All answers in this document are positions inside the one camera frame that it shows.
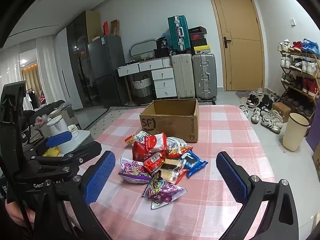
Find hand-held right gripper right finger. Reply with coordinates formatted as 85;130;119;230
216;151;299;240

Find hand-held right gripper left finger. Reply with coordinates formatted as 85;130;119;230
34;151;117;240

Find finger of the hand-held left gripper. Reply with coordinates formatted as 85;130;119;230
24;131;72;156
32;141;102;173

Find blue cookie packet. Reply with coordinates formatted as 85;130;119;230
180;150;209;178

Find large red snack packet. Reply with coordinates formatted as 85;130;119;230
132;133;167;162

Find thin red snack packet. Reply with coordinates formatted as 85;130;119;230
174;169;188;185

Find red snack packet blue label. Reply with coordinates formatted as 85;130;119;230
143;152;166;175

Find white red snack packet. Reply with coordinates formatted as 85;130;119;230
124;131;167;153

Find brown gold snack packet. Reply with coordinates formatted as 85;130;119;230
160;159;184;182

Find silver orange snack packet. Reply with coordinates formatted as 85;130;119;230
166;137;194;159

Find brown cardboard box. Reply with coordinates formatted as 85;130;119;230
139;99;200;143

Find person's left hand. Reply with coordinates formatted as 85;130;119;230
5;200;36;227

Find yellow plastic bag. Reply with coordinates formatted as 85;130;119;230
42;147;60;157

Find dark clothes pile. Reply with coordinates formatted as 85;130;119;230
22;100;67;140

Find pink plaid tablecloth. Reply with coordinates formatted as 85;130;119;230
89;104;278;240

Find tan curtain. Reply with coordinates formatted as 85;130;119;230
22;64;42;98

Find white wardrobe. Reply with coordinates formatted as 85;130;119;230
55;27;83;110

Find scattered pairs of shoes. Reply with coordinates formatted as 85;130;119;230
239;87;284;135

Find white sheer curtain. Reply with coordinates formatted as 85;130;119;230
35;36;67;104

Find cream waste bin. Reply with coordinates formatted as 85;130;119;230
282;112;310;152

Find dark glass cabinet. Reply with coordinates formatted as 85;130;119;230
66;10;102;108

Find grey doormat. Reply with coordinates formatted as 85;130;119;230
235;90;253;105

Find small cardboard box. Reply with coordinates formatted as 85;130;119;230
271;102;292;117

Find printed cardboard box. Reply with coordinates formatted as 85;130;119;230
311;142;320;175

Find dark grey refrigerator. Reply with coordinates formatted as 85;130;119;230
87;35;128;108

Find white woven basket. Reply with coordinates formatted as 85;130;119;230
132;77;153;97

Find purple bag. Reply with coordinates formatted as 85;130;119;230
306;125;320;153

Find white dresser with drawers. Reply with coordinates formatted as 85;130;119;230
117;56;178;99

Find silver suitcase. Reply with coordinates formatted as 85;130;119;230
192;53;218;103

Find beige suitcase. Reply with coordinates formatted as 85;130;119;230
171;53;196;99

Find oval grey framed mirror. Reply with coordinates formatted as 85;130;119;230
129;39;157;58

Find tan wooden door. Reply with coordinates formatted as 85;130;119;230
207;0;265;92

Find flat brown cardboard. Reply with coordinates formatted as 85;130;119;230
110;19;120;37

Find black storage box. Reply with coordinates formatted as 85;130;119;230
154;49;173;58

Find rows of assorted sneakers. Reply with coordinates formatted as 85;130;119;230
277;38;320;117

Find yellow black shoe box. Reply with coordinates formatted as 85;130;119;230
192;45;211;55

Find black printed bag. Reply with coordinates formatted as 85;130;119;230
156;37;169;50

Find teal suitcase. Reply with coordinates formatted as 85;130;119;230
167;15;192;54

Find black cable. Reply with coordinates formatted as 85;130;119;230
0;150;34;240

